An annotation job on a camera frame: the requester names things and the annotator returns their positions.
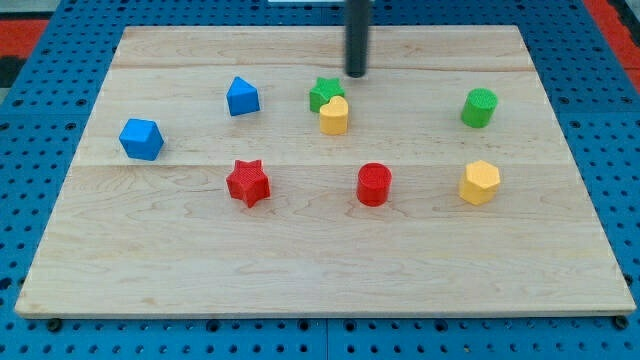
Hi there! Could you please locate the yellow heart block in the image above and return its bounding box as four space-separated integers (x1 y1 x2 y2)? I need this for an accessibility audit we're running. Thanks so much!
319 96 349 135

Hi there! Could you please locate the blue cube block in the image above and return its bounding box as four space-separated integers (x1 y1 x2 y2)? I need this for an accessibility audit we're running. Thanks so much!
119 118 164 161

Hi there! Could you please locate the red cylinder block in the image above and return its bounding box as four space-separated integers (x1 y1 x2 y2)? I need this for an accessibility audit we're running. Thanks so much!
356 163 392 207

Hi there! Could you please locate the yellow hexagon block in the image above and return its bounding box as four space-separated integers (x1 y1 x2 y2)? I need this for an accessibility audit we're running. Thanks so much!
458 160 501 206

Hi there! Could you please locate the red star block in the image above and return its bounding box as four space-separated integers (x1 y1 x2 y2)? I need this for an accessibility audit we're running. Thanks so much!
226 160 271 208

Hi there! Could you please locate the green cylinder block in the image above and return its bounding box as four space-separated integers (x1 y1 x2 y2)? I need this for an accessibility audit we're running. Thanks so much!
461 88 498 128

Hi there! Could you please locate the light wooden board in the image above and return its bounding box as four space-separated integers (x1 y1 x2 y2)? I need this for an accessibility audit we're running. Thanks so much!
15 25 636 319

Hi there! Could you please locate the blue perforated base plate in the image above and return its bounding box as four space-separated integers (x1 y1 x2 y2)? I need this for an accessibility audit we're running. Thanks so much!
1 0 639 359

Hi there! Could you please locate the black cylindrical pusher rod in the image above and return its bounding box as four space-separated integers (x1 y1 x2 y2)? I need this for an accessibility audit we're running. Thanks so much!
344 0 370 78

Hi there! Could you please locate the green star block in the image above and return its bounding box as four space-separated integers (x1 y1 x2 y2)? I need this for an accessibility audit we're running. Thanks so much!
309 77 345 113

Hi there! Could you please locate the blue triangular prism block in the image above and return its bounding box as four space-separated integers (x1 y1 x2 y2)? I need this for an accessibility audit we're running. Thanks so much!
226 76 261 116

